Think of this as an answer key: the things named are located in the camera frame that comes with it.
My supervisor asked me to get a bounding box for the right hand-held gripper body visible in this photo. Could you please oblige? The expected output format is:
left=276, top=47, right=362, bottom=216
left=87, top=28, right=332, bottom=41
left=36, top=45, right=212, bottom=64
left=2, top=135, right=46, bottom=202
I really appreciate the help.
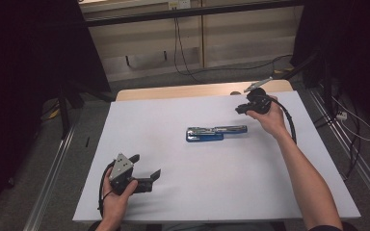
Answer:
left=242, top=76, right=275, bottom=116

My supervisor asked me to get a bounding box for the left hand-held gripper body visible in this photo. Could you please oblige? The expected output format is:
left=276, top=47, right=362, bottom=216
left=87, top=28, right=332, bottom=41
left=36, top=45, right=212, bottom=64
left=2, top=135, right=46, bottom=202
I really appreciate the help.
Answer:
left=109, top=153, right=154, bottom=196

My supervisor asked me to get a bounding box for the blue stapler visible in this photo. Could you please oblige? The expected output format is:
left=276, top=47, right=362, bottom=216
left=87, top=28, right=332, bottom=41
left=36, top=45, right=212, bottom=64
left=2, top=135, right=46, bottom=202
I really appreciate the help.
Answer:
left=185, top=124, right=249, bottom=143

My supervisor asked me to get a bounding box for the person's right hand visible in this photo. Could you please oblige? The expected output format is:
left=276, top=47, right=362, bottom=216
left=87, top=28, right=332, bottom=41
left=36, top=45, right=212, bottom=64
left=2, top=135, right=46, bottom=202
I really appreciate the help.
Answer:
left=246, top=94, right=288, bottom=140

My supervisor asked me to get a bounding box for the person's left hand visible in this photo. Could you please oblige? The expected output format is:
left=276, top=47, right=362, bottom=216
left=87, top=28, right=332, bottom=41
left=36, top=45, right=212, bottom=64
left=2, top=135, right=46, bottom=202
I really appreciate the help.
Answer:
left=99, top=167, right=139, bottom=227

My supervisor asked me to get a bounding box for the wooden table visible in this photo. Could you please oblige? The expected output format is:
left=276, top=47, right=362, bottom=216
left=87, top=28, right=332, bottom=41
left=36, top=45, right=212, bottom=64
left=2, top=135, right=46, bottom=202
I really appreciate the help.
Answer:
left=115, top=79, right=294, bottom=102

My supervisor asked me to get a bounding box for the black metal bar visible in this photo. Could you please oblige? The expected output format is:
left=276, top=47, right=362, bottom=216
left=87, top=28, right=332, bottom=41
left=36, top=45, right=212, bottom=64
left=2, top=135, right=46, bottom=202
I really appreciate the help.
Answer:
left=83, top=0, right=306, bottom=28

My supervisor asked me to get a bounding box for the black curtain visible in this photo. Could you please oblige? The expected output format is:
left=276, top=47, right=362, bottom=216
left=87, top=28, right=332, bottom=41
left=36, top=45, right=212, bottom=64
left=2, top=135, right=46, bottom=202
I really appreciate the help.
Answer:
left=290, top=0, right=370, bottom=136
left=0, top=0, right=112, bottom=219

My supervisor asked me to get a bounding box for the left hand-held gripper cable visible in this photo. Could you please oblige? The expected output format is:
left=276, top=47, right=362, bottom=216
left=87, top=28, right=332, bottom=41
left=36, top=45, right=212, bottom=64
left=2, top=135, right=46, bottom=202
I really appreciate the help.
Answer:
left=97, top=161, right=116, bottom=219

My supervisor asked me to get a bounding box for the hand-held gripper cable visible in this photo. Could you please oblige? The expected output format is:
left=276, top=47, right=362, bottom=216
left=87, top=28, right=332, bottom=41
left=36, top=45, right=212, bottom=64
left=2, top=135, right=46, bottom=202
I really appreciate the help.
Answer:
left=97, top=161, right=116, bottom=219
left=269, top=97, right=298, bottom=145

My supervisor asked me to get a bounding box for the right hand-held gripper cable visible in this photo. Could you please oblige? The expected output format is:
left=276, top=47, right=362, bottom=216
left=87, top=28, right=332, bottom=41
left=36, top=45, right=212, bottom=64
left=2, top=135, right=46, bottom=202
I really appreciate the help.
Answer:
left=269, top=97, right=298, bottom=145

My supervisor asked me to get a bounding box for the aluminium floor rail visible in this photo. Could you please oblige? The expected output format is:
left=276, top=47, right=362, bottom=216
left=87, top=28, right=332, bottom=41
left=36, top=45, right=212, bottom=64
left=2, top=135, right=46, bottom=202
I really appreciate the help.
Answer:
left=23, top=126, right=76, bottom=231
left=307, top=88, right=370, bottom=211

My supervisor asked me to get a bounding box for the black wall cable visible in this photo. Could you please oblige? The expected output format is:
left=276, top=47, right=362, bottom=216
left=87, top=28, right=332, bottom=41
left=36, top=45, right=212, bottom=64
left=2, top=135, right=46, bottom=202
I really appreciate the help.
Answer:
left=172, top=17, right=206, bottom=84
left=175, top=17, right=295, bottom=78

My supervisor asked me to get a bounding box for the white floor cable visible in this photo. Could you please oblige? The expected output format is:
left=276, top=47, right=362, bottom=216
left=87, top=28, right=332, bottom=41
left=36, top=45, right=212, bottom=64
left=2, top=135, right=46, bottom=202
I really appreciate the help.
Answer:
left=330, top=95, right=370, bottom=142

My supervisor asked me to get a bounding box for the black floor cable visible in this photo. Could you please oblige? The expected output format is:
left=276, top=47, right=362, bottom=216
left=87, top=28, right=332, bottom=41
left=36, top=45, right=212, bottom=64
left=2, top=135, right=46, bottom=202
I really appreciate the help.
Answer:
left=312, top=109, right=364, bottom=181

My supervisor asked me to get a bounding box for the white wall socket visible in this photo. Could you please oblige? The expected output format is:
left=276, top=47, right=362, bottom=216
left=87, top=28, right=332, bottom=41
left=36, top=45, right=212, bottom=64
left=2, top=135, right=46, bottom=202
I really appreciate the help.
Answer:
left=168, top=0, right=192, bottom=10

